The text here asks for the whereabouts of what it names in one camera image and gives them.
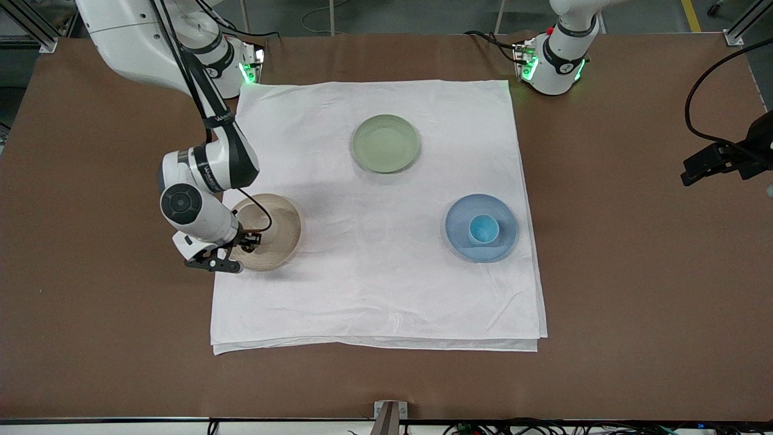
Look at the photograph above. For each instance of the green round plate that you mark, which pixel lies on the green round plate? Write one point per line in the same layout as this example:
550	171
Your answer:
385	144

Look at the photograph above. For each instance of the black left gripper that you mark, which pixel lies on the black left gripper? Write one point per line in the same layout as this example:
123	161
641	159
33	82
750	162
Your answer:
762	144

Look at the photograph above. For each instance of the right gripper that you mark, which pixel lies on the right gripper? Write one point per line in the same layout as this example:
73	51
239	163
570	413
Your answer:
247	240

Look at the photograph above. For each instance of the aluminium frame extrusion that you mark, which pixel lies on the aluminium frame extrusion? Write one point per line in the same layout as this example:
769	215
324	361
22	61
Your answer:
746	24
30	24

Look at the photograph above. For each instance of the white cloth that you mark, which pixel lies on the white cloth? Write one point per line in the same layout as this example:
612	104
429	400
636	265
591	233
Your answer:
374	272

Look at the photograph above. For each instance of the blue cup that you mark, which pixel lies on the blue cup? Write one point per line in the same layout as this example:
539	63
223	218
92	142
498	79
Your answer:
484	229

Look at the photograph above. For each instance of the blue round plate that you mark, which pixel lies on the blue round plate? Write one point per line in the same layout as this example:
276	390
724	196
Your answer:
462	241

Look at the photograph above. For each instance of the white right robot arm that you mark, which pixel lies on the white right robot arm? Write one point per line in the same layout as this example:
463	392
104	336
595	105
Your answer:
127	36

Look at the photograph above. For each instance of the beige gray round plate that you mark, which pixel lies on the beige gray round plate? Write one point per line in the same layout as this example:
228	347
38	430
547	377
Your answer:
284	235

